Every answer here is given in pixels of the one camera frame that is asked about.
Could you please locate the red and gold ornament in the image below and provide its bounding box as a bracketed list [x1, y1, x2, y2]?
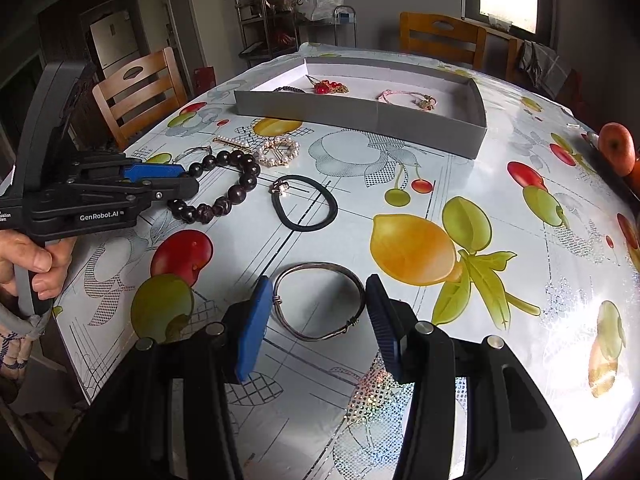
[306, 75, 349, 94]

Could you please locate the metal storage shelf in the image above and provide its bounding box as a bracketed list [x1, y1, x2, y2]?
[234, 0, 299, 67]

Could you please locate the orange fruit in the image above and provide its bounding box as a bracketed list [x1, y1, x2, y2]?
[626, 159, 640, 196]

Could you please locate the large dark wooden bead bracelet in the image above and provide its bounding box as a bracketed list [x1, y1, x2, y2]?
[166, 148, 263, 226]

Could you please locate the red apple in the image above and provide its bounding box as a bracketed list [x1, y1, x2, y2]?
[598, 122, 636, 177]

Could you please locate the white plastic bag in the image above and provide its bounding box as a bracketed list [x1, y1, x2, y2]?
[290, 0, 344, 22]

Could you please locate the person's left hand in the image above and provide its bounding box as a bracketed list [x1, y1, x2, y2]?
[0, 230, 77, 300]

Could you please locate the round pearl hair clip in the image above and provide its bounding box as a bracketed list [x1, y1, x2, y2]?
[254, 136, 299, 168]

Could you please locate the grey clothing on chair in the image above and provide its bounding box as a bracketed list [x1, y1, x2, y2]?
[518, 40, 572, 99]

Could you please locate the large silver bangle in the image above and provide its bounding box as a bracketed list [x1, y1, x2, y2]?
[171, 145, 213, 164]

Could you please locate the wooden chair left side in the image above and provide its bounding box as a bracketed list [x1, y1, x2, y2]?
[92, 47, 188, 150]

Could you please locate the grey shallow cardboard tray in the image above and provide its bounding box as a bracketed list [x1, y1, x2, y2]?
[234, 58, 487, 159]

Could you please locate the pearl bar hair clip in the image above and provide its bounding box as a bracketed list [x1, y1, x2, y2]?
[212, 136, 250, 151]

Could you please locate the wooden chair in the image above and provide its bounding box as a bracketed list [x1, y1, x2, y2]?
[92, 47, 188, 150]
[399, 12, 487, 70]

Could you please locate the wooden chair far side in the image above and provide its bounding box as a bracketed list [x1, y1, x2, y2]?
[399, 12, 487, 70]

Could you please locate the pink cord bracelet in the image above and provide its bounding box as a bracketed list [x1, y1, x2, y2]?
[375, 88, 440, 113]

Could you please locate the red fire extinguisher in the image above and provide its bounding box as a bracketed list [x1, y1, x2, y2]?
[193, 66, 217, 96]

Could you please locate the black elastic hair tie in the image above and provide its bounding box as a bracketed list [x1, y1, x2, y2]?
[269, 173, 340, 233]

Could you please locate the small silver bangle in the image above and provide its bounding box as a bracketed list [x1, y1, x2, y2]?
[272, 261, 366, 342]

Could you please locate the small metal rack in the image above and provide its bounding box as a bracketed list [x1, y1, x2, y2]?
[332, 4, 357, 47]

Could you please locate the white refrigerator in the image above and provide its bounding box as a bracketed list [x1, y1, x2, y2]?
[90, 11, 140, 78]

